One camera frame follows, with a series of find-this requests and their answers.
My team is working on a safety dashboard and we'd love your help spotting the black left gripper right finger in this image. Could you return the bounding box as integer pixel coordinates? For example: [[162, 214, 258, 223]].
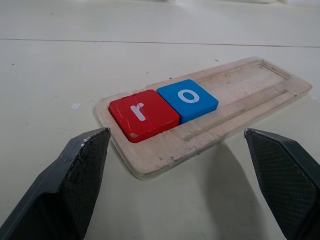
[[244, 127, 320, 240]]

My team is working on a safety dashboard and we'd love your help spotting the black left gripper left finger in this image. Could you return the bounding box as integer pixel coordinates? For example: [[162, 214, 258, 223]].
[[0, 127, 112, 240]]

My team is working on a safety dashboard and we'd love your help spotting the red letter r tile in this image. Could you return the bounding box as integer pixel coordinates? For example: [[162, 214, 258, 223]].
[[108, 89, 181, 144]]

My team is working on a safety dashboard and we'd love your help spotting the blue letter o tile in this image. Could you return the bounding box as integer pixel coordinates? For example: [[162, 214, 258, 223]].
[[156, 79, 220, 125]]

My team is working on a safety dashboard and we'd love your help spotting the wooden block tray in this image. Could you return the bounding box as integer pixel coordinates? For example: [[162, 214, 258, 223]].
[[94, 56, 313, 181]]

